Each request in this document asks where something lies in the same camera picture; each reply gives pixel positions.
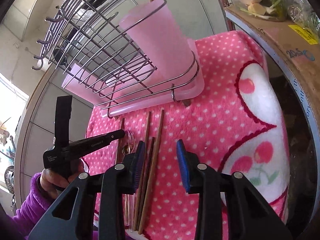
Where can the ginger piece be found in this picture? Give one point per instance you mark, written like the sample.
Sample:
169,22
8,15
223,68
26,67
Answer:
257,8

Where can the gold metal spoon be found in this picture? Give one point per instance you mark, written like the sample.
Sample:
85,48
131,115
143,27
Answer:
125,151

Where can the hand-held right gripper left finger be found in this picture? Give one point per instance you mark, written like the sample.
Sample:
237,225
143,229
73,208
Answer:
140,163

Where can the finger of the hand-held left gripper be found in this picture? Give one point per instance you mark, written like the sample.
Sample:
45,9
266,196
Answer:
102,141
63,115

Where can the metal shelf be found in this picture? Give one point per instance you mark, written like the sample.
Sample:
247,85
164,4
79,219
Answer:
298,90

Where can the dark brown chopstick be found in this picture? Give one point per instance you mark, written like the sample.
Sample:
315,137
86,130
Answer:
151,147

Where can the flat cardboard box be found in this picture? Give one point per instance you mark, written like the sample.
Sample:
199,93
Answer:
270,30

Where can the pink dotted blanket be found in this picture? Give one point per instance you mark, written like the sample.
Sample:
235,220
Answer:
215,120

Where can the clear bag of greens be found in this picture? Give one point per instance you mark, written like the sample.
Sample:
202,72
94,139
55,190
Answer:
301,5

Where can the grey kitchen cabinet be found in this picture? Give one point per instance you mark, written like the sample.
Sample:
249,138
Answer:
205,10

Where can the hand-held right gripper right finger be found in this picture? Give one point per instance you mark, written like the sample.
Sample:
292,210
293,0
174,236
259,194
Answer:
182,166

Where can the green onions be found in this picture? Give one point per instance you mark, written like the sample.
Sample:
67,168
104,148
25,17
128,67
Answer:
272,3

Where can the pink plastic cup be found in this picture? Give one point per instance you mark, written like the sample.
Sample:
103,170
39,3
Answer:
155,37

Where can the pink plastic drip tray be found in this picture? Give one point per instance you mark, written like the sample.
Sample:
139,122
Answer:
190,90

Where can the person's left hand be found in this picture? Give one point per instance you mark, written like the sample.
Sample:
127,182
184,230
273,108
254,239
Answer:
48,178

